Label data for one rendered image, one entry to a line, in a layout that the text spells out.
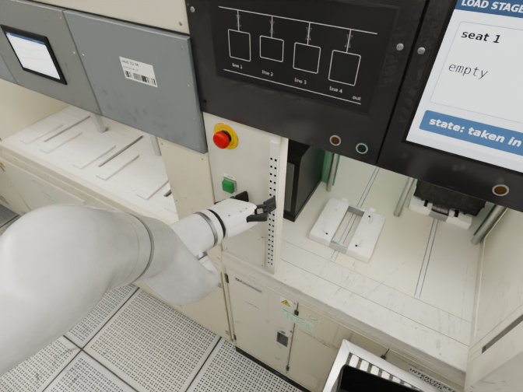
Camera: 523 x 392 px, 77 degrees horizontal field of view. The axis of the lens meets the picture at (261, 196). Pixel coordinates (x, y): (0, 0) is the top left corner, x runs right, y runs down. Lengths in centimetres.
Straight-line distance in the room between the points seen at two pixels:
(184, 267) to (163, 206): 83
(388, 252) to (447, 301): 22
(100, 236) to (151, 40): 53
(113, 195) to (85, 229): 115
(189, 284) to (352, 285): 65
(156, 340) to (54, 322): 170
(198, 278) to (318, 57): 40
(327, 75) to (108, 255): 43
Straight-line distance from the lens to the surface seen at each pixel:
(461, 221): 137
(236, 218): 70
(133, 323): 208
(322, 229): 116
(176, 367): 192
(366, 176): 146
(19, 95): 206
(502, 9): 52
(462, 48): 53
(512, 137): 58
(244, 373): 186
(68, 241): 30
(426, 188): 129
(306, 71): 59
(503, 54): 53
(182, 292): 56
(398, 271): 117
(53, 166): 174
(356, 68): 56
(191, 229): 65
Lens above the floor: 178
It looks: 44 degrees down
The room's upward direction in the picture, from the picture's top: straight up
